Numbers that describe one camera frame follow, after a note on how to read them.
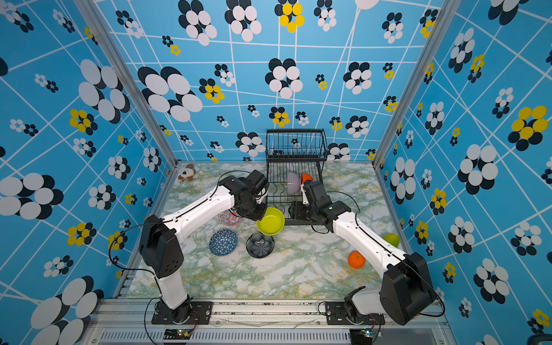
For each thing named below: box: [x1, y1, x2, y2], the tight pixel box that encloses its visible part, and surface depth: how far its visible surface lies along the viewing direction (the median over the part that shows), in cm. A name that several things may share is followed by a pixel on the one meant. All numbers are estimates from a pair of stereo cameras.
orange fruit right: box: [347, 250, 366, 270], surface depth 83 cm
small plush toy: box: [177, 163, 196, 184], surface depth 115 cm
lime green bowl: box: [255, 207, 286, 236], surface depth 85 cm
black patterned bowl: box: [245, 231, 276, 259], surface depth 89 cm
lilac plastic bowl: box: [286, 171, 301, 195], surface depth 101 cm
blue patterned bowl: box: [209, 228, 239, 257], surface depth 90 cm
